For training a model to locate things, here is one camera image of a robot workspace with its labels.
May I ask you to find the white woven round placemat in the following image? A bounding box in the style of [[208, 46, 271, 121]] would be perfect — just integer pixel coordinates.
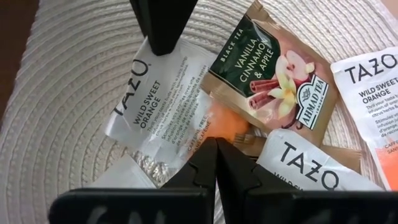
[[0, 0, 398, 224]]

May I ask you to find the brown vanilla cinnamon tea bag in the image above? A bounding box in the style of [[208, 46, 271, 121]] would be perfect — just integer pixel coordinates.
[[199, 0, 339, 147], [231, 133, 363, 175]]

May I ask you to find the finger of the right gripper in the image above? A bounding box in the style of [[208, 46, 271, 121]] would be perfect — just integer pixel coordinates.
[[146, 0, 200, 57], [129, 0, 150, 38]]

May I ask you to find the white orange Tazo tea bag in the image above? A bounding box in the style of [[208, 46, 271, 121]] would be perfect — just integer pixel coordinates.
[[330, 46, 398, 191], [257, 128, 385, 191], [88, 148, 175, 189], [104, 36, 251, 177]]

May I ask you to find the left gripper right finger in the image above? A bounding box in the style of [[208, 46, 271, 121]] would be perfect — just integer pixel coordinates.
[[216, 138, 398, 224]]

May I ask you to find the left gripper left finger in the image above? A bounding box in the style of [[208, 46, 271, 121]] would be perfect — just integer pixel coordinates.
[[48, 138, 218, 224]]

